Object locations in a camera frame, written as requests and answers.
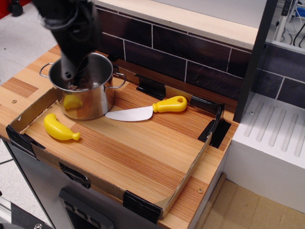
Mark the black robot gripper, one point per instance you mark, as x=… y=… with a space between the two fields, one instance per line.
x=76 y=28

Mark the stainless steel pot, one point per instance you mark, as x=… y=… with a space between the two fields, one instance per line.
x=91 y=103

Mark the cardboard fence with black tape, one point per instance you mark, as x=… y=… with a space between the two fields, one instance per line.
x=134 y=173

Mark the yellow toy banana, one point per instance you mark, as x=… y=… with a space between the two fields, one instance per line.
x=57 y=130

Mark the black caster wheel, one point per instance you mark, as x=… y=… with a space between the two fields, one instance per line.
x=15 y=9

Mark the dark oven control panel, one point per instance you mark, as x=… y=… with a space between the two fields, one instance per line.
x=81 y=215

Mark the white drainboard sink unit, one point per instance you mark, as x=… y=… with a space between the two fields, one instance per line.
x=267 y=152

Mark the yellow handled toy knife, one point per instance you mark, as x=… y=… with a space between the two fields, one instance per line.
x=173 y=104

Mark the black vertical post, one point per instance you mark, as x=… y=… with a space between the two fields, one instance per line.
x=250 y=82

